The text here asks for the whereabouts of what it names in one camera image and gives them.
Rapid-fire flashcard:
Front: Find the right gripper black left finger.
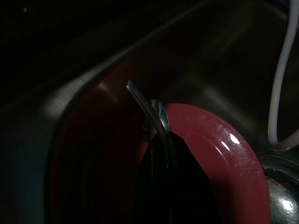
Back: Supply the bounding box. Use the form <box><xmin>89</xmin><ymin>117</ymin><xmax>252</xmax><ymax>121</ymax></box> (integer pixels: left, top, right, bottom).
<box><xmin>134</xmin><ymin>135</ymin><xmax>172</xmax><ymax>224</ymax></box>

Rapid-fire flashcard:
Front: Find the stainless steel sink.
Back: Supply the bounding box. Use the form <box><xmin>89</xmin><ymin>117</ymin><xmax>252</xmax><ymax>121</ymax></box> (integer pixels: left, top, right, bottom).
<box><xmin>0</xmin><ymin>0</ymin><xmax>299</xmax><ymax>224</ymax></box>

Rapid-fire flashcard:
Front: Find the white flexible hose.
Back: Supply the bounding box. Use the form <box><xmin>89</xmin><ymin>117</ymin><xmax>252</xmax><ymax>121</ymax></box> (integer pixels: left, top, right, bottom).
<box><xmin>267</xmin><ymin>0</ymin><xmax>299</xmax><ymax>152</ymax></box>

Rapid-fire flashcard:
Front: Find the round steel sink drain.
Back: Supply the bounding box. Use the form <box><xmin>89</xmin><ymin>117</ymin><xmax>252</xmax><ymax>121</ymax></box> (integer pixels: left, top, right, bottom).
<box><xmin>256</xmin><ymin>151</ymin><xmax>299</xmax><ymax>224</ymax></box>

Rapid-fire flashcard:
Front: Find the silver metal fork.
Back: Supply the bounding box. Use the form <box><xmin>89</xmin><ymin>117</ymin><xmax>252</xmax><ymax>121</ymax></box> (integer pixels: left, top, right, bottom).
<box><xmin>125</xmin><ymin>80</ymin><xmax>175</xmax><ymax>168</ymax></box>

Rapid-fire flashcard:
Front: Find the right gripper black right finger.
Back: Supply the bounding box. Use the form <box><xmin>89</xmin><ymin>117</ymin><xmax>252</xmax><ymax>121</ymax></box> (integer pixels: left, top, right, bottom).
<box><xmin>168</xmin><ymin>132</ymin><xmax>220</xmax><ymax>224</ymax></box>

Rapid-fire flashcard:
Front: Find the pink round plate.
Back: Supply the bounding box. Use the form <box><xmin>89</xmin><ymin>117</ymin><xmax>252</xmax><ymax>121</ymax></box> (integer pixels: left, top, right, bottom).
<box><xmin>50</xmin><ymin>61</ymin><xmax>272</xmax><ymax>224</ymax></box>

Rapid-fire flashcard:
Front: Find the silver metal spoon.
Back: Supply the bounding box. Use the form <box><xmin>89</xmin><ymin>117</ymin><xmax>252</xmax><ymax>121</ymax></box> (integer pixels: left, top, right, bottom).
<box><xmin>149</xmin><ymin>98</ymin><xmax>172</xmax><ymax>136</ymax></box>

